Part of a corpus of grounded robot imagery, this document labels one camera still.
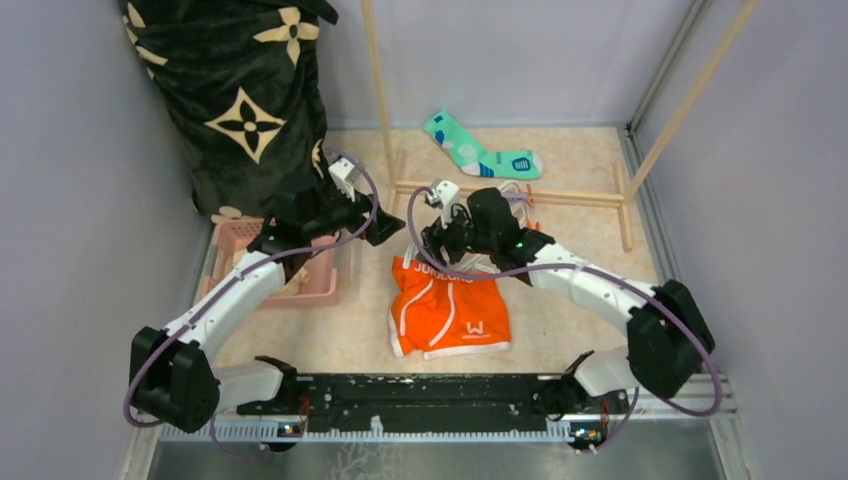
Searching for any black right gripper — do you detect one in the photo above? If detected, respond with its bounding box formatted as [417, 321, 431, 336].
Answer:
[416, 199, 497, 272]

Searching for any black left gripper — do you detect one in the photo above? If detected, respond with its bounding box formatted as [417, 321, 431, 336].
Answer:
[303, 178, 405, 245]

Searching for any orange underwear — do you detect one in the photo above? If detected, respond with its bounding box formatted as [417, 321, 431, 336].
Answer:
[388, 256, 512, 360]

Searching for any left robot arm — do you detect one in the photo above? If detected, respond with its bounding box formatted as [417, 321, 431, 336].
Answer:
[122, 173, 406, 433]

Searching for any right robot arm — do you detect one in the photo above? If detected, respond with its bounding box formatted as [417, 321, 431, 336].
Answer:
[413, 181, 716, 412]

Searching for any green blue patterned sock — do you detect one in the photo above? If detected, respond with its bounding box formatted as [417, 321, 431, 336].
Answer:
[422, 110, 545, 180]

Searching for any beige cloth in basket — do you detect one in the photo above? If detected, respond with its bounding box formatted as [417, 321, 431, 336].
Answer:
[275, 268, 311, 297]

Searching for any pink plastic basket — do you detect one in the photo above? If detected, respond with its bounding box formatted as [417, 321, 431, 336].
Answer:
[195, 219, 338, 309]

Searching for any black floral blanket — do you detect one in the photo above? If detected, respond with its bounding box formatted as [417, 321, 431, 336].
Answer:
[119, 1, 339, 223]

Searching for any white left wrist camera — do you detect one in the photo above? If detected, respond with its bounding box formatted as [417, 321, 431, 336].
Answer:
[328, 156, 360, 202]

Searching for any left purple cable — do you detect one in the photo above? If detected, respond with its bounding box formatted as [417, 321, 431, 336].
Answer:
[122, 146, 380, 460]

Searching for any wooden drying rack frame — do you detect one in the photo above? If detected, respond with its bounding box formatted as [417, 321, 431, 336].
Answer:
[360, 0, 760, 252]

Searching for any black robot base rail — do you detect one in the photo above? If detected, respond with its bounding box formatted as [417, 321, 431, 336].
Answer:
[236, 373, 628, 434]

